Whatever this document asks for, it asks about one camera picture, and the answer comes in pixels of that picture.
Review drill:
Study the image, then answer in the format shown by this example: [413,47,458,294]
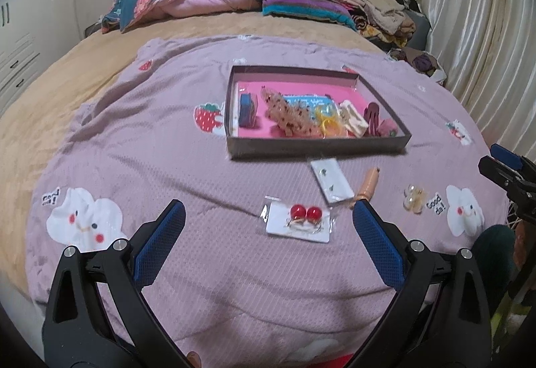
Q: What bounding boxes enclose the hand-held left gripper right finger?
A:
[347,199,492,368]

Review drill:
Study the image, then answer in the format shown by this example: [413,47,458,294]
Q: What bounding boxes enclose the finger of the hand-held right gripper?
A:
[478,156,524,192]
[490,143,536,181]

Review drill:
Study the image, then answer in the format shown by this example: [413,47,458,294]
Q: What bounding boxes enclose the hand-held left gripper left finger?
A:
[41,199,197,368]

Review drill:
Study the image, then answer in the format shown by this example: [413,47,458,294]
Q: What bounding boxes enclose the orange spiral hair tie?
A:
[349,167,382,209]

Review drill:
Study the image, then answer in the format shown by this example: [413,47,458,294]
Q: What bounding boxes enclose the small clear earring packet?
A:
[310,158,354,205]

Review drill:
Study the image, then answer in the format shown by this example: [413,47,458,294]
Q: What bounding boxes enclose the red ball earrings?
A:
[260,196,338,244]

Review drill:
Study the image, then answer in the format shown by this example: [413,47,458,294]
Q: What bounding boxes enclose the pink pom-pom hair tie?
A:
[375,119,399,138]

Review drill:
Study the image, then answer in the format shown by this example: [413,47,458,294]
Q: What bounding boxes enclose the brown hair claw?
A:
[362,102,383,137]

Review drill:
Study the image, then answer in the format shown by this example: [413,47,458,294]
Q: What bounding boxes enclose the cream hair claw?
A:
[337,100,369,138]

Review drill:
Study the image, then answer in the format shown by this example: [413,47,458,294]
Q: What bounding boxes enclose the brown box with pink inside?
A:
[225,65,413,161]

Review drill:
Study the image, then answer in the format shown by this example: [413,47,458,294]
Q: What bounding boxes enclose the yellow rings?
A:
[312,105,347,138]

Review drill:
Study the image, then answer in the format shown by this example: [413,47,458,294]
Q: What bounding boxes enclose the small blue box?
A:
[239,93,259,128]

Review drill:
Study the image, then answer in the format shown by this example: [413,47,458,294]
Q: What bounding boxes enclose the beige dotted mesh scrunchie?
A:
[260,86,325,138]

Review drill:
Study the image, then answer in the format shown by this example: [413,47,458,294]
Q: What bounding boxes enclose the pearl hair clip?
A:
[403,184,428,213]

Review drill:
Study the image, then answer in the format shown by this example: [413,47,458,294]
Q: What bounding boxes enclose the purple blanket with cloud prints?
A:
[25,35,509,368]

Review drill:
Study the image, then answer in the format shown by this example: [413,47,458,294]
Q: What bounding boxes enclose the cream curtain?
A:
[419,0,536,168]

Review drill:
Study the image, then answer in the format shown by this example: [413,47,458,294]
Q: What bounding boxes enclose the red floral cloth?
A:
[331,353,361,368]

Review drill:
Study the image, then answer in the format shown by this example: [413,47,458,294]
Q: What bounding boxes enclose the pile of clothes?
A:
[316,0,447,80]

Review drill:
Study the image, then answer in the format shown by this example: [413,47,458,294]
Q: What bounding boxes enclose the beige bed sheet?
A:
[0,10,386,310]

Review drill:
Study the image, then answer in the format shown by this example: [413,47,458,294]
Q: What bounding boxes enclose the striped purple and teal blanket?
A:
[262,0,361,32]

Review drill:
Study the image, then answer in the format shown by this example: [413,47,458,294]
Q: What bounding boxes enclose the white wardrobe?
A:
[0,0,81,114]

